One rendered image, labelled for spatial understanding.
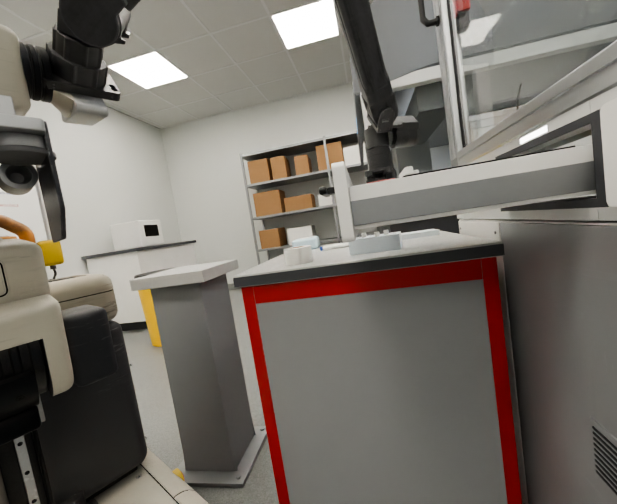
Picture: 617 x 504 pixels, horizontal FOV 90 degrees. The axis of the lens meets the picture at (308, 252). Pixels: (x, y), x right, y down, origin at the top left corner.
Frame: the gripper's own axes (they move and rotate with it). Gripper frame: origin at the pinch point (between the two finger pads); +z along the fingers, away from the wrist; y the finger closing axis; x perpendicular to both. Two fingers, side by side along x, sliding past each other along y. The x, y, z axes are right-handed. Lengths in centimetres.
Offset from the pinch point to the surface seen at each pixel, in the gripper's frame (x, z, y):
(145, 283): 82, 12, -6
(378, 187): -4.3, -1.9, -36.6
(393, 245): -1.3, 9.4, -5.1
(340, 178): 0.0, -3.8, -39.4
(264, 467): 56, 86, 7
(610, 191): -28.6, 3.2, -36.9
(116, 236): 334, -22, 171
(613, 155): -28.8, -0.5, -37.7
